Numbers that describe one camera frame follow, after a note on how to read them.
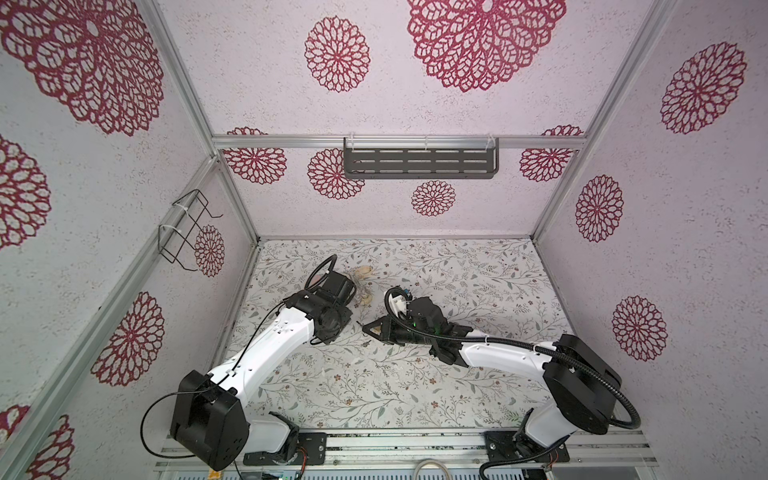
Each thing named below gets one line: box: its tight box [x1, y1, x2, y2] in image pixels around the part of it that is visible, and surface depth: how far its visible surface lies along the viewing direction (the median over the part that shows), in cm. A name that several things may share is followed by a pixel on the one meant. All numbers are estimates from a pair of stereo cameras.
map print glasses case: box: [354, 282, 374, 308], surface depth 102 cm
